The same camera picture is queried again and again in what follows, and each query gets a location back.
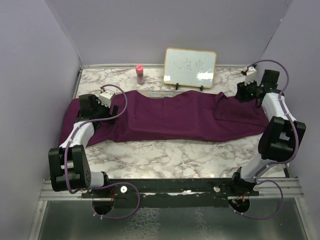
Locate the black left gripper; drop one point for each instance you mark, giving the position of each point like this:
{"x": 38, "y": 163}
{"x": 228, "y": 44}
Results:
{"x": 115, "y": 109}

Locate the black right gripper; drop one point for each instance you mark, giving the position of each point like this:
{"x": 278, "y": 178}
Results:
{"x": 241, "y": 95}

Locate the purple cloth wrap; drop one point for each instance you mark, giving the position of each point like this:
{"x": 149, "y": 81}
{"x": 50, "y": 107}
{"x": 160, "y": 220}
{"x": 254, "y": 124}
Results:
{"x": 190, "y": 115}

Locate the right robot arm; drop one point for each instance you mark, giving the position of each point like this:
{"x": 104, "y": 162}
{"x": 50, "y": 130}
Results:
{"x": 283, "y": 135}

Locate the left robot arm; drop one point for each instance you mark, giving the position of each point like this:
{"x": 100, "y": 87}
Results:
{"x": 68, "y": 163}

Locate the metal mesh tray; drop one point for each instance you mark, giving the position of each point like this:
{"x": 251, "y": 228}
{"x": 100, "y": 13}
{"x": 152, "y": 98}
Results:
{"x": 158, "y": 94}

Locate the pink lid spice bottle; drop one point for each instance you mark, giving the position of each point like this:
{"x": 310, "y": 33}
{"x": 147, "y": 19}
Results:
{"x": 140, "y": 74}

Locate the yellow framed whiteboard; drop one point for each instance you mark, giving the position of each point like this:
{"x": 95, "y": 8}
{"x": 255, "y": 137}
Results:
{"x": 189, "y": 67}

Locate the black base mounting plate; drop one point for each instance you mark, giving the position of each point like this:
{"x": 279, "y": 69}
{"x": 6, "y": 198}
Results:
{"x": 124, "y": 196}

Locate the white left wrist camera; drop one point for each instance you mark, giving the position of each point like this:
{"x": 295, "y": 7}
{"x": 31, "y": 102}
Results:
{"x": 106, "y": 97}

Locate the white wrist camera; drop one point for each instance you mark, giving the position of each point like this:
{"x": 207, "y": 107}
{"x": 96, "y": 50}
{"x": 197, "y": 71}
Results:
{"x": 250, "y": 74}
{"x": 106, "y": 97}

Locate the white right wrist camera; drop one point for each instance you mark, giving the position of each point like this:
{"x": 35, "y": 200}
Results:
{"x": 250, "y": 74}

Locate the aluminium frame rail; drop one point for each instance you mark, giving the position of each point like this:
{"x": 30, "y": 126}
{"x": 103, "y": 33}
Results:
{"x": 291, "y": 188}

